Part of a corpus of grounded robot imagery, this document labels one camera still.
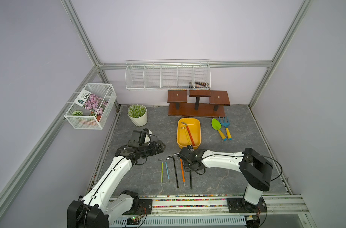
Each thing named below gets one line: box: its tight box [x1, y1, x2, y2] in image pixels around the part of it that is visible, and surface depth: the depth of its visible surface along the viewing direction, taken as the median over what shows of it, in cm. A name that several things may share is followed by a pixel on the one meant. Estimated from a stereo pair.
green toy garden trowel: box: [211, 117, 228, 142], surface depth 110 cm
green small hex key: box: [157, 159, 164, 183], surface depth 88 cm
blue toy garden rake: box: [218, 116, 233, 141], surface depth 110 cm
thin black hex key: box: [167, 155, 179, 189], surface depth 87 cm
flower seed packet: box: [73, 89, 108, 116], surface depth 75 cm
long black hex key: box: [189, 170, 193, 190], surface depth 83 cm
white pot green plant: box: [127, 104, 148, 127], surface depth 101 cm
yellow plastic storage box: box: [176, 117, 202, 150], surface depth 104 cm
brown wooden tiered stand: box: [167, 89, 231, 118], surface depth 111 cm
